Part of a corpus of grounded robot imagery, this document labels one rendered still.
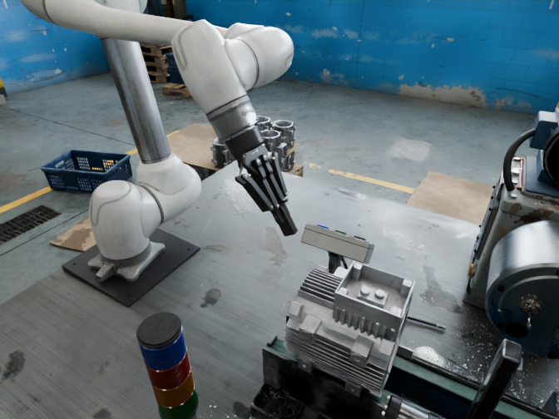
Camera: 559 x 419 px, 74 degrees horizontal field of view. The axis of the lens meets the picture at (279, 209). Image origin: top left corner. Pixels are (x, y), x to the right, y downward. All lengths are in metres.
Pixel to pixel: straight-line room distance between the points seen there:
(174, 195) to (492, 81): 5.35
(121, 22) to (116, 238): 0.59
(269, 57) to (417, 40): 5.44
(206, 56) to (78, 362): 0.80
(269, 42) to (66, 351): 0.90
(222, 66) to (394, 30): 5.61
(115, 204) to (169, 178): 0.20
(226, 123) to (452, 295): 0.87
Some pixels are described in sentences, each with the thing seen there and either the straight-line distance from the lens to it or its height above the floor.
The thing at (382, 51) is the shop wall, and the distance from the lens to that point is 6.34.
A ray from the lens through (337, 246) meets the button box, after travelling 0.93.
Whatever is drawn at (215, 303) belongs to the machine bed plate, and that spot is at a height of 0.80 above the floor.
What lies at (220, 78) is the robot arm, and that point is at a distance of 0.71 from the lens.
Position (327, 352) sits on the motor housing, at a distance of 0.74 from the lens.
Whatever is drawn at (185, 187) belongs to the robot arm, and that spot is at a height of 1.01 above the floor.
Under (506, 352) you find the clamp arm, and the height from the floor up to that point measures 1.25.
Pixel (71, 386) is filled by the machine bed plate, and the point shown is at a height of 0.80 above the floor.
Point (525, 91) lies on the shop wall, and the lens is 6.15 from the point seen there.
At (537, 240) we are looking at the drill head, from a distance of 0.96.
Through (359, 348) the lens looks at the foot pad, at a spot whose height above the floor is 1.07.
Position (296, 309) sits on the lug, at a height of 1.08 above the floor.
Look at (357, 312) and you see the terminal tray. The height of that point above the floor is 1.12.
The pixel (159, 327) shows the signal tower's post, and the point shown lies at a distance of 0.56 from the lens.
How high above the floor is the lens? 1.63
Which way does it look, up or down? 33 degrees down
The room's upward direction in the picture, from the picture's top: straight up
